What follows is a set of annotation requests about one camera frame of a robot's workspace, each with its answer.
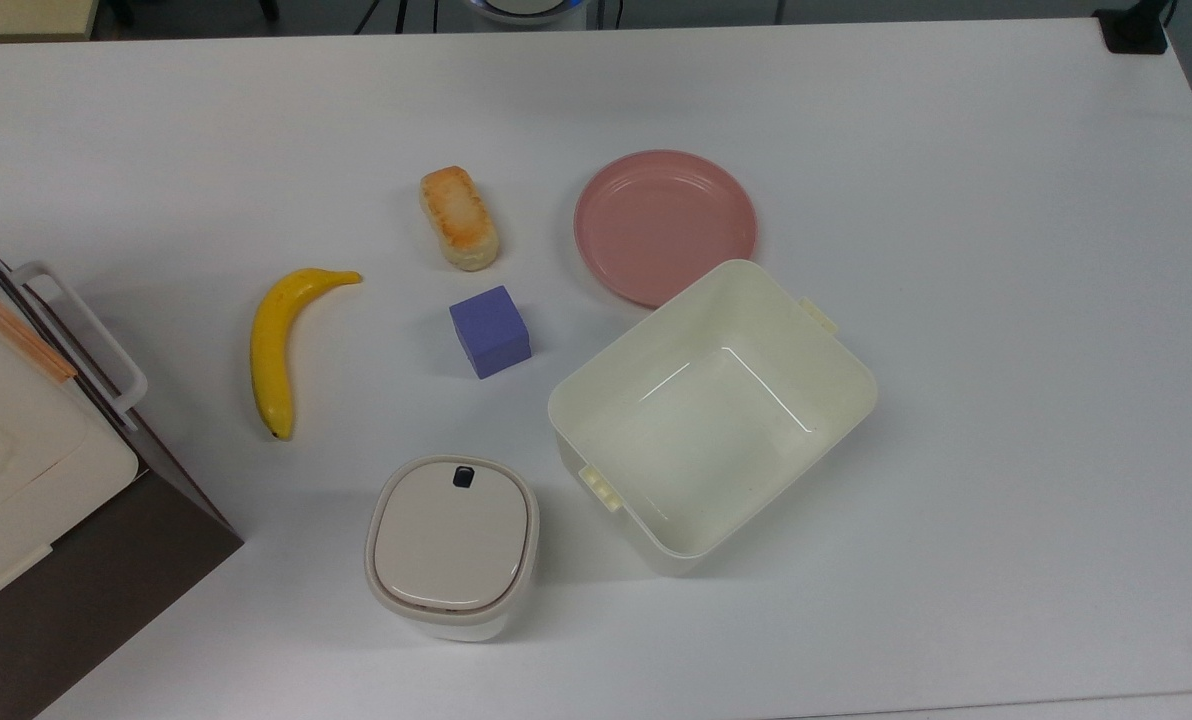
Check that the beige trash can lid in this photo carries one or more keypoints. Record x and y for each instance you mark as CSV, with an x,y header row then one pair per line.
x,y
453,535

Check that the small beige trash can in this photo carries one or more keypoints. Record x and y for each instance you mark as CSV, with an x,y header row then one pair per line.
x,y
451,625

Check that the purple cube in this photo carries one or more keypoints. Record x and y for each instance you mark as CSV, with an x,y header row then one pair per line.
x,y
491,332

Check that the cream plastic bin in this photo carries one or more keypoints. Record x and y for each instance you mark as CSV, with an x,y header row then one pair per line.
x,y
716,420

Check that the pink plate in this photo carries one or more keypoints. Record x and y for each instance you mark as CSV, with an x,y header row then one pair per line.
x,y
664,228

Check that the toasted bread loaf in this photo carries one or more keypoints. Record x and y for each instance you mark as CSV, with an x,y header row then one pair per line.
x,y
459,220

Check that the yellow banana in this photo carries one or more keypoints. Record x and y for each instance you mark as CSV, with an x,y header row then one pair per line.
x,y
271,340

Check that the dark brown drawer box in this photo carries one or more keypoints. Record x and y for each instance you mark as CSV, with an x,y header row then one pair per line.
x,y
106,580

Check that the orange tape strip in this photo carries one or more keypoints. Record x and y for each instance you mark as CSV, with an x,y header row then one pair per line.
x,y
24,338

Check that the black table clamp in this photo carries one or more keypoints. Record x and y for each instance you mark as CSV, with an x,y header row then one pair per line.
x,y
1134,30

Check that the yellowish wooden desk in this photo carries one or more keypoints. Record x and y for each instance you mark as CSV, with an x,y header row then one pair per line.
x,y
16,15

